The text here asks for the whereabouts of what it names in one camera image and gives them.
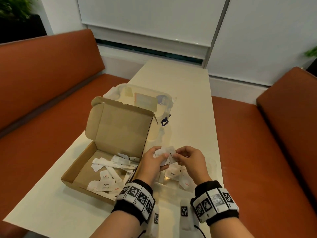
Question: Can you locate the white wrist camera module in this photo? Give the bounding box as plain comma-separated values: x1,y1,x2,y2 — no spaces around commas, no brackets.
179,198,200,231
150,205,160,238

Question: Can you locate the pile of white sachets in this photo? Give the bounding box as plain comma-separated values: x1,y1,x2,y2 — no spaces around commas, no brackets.
87,153,140,199

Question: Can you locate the grey window frame post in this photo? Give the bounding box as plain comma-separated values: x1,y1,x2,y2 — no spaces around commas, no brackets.
202,0,232,68

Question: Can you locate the white roller blind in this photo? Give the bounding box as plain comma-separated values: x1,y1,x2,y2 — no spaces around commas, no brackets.
77,0,228,60

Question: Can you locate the black wristband with marker tiles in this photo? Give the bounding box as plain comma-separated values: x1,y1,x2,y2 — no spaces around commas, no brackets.
111,179,156,225
190,180,240,226

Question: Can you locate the clear compartment tray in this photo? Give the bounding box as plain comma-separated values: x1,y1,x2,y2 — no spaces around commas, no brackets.
153,146,218,194

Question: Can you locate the person's left forearm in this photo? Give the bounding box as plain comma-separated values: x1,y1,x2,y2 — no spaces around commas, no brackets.
90,210,140,238

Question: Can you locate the person's right forearm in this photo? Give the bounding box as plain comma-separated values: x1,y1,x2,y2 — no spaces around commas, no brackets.
209,217,254,238

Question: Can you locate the clear lidded plastic container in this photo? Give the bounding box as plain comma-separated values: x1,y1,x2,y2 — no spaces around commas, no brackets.
103,83,177,140

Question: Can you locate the person's left hand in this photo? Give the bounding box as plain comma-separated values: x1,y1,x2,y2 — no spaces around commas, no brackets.
135,146,170,186

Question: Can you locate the person's right hand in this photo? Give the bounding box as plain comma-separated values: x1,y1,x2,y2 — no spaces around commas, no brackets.
173,145,212,185

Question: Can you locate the brown cardboard box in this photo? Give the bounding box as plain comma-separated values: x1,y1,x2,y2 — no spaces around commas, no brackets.
60,96,159,205

